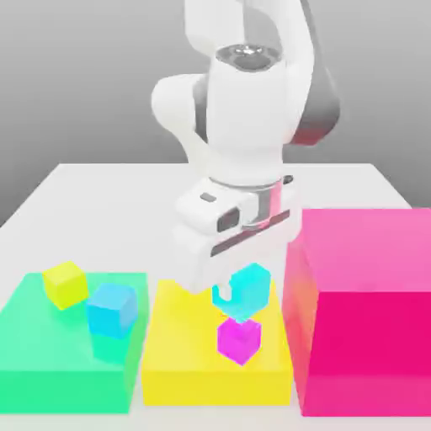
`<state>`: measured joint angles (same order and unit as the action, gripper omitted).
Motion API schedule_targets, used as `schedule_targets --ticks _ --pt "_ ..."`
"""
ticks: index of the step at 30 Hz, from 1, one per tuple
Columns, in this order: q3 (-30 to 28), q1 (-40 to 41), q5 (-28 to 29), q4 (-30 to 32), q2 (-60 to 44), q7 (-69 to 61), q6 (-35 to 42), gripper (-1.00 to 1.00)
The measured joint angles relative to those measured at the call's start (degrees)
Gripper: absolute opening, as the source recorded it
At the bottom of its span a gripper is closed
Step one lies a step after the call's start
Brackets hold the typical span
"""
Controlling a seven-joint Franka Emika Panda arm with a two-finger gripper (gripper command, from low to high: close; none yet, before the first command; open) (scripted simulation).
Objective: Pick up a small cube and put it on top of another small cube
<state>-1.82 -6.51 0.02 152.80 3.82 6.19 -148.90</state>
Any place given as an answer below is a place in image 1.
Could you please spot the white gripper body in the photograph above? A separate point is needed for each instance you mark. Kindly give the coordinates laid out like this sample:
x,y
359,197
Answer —
x,y
215,264

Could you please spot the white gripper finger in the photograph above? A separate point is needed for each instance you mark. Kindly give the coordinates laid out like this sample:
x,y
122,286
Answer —
x,y
198,283
223,290

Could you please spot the small cyan cube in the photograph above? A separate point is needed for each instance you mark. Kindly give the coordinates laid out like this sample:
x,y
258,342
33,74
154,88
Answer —
x,y
251,293

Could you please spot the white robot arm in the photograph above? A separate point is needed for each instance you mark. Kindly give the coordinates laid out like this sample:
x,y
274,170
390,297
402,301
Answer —
x,y
242,118

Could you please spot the small magenta cube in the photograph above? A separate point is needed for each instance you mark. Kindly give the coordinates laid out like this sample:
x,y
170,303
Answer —
x,y
239,341

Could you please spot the small blue cube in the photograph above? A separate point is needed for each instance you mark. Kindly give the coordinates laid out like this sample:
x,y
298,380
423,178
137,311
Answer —
x,y
109,313

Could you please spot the small yellow cube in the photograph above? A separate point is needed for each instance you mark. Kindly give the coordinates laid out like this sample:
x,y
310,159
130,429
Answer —
x,y
65,286

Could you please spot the large yellow box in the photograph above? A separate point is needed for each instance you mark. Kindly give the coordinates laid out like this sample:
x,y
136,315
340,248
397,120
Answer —
x,y
185,343

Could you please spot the large pink box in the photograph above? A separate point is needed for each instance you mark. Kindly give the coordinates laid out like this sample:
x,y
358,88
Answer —
x,y
367,320

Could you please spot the large green box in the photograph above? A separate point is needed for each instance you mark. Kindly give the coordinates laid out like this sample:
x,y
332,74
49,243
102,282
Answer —
x,y
50,363

